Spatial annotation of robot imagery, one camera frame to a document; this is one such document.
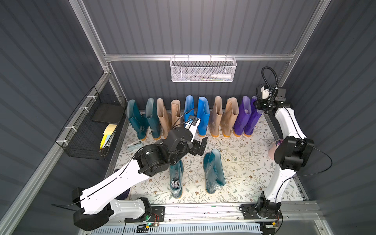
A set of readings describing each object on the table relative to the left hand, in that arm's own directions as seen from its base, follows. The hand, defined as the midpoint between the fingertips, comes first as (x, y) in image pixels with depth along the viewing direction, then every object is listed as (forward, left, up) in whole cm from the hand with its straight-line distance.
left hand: (199, 136), depth 60 cm
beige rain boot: (+22, +19, -13) cm, 32 cm away
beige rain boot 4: (+30, -22, -15) cm, 40 cm away
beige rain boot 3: (+28, -12, -16) cm, 35 cm away
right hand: (+35, -39, -12) cm, 54 cm away
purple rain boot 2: (+25, -35, -12) cm, 45 cm away
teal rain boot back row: (+22, +25, -12) cm, 35 cm away
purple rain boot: (+26, -29, -22) cm, 45 cm away
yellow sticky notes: (+9, +45, -10) cm, 47 cm away
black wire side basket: (+6, +55, -8) cm, 56 cm away
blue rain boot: (+38, +4, -19) cm, 43 cm away
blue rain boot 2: (+25, -4, -11) cm, 28 cm away
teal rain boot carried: (+28, +36, -21) cm, 51 cm away
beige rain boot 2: (+28, +13, -16) cm, 35 cm away
